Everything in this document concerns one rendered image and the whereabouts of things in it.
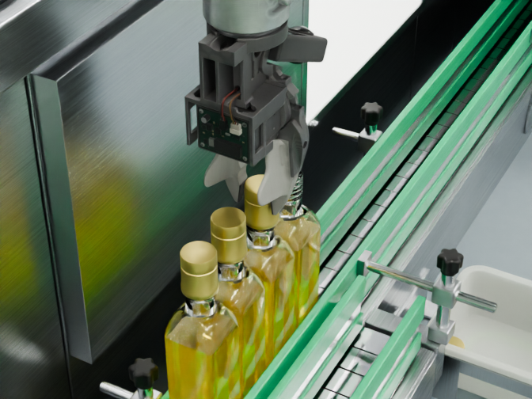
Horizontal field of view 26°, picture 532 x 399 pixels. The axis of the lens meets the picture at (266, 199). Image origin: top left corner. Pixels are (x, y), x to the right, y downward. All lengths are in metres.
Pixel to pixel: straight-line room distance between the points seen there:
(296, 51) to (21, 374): 0.42
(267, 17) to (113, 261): 0.33
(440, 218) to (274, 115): 0.58
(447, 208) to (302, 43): 0.59
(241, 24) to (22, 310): 0.36
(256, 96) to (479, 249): 0.78
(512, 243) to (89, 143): 0.85
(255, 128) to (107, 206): 0.20
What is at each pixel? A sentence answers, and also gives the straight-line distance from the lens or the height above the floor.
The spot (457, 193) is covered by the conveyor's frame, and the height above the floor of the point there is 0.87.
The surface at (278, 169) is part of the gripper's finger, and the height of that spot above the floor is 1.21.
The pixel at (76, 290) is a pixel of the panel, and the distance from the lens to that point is 1.15.
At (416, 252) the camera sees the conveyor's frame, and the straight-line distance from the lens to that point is 1.52.
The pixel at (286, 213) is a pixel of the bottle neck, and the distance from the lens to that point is 1.20.
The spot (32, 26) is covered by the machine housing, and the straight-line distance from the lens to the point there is 0.98.
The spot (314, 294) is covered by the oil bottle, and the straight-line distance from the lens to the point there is 1.29.
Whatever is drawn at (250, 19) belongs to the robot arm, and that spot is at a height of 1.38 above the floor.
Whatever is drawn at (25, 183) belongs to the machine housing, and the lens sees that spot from 1.06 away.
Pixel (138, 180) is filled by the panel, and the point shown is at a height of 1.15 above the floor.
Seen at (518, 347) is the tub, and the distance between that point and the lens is 1.56.
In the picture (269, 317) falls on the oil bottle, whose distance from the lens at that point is 1.20.
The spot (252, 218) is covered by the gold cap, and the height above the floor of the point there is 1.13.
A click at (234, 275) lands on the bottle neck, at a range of 1.12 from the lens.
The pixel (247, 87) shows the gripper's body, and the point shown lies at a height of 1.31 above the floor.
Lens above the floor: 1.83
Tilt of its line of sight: 37 degrees down
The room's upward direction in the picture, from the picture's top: straight up
